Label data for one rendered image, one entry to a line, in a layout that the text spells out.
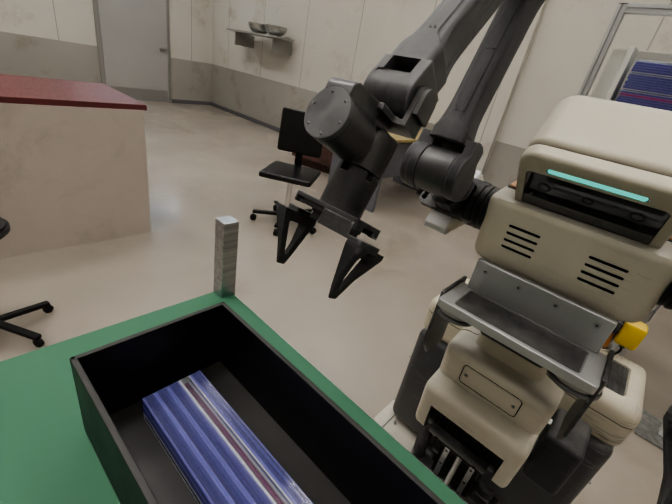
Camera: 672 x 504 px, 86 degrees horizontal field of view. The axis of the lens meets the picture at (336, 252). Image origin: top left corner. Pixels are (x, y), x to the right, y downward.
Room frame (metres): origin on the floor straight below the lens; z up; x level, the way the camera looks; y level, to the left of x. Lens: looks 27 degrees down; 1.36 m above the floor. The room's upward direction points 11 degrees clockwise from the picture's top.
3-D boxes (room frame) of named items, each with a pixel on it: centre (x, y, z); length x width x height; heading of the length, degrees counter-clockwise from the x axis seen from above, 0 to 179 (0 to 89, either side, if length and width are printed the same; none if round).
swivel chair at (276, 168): (3.06, 0.50, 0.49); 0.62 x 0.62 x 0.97
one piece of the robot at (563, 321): (0.52, -0.34, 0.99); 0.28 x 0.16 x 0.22; 52
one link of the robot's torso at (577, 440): (0.59, -0.46, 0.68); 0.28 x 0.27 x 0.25; 52
